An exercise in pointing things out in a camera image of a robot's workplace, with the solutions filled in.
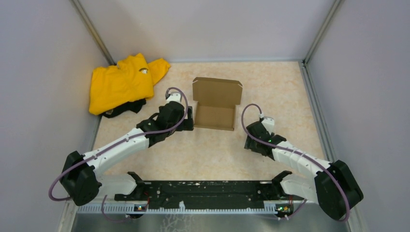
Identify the aluminium frame rail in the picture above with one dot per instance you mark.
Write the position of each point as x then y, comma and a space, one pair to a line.
278, 208

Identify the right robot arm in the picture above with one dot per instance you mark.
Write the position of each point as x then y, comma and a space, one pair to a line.
331, 185

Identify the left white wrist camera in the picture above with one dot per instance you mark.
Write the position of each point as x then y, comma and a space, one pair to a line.
174, 97

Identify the black garment under shirt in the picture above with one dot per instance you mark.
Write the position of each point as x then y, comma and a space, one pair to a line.
134, 107

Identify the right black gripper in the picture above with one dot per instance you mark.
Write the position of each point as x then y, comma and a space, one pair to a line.
249, 141

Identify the yellow shirt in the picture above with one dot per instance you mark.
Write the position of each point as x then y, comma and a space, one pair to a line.
130, 80

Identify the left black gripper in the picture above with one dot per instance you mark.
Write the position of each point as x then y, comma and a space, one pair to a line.
187, 124

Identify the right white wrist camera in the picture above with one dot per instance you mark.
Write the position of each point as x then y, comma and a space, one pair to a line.
269, 124

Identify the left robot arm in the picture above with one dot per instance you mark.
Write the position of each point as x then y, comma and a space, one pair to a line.
83, 175

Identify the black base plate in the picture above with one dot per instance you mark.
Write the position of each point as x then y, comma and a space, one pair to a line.
203, 195

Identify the brown cardboard box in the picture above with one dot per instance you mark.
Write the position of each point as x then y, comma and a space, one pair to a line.
216, 100

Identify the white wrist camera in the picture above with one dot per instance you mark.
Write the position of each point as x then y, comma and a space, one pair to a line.
269, 124
174, 97

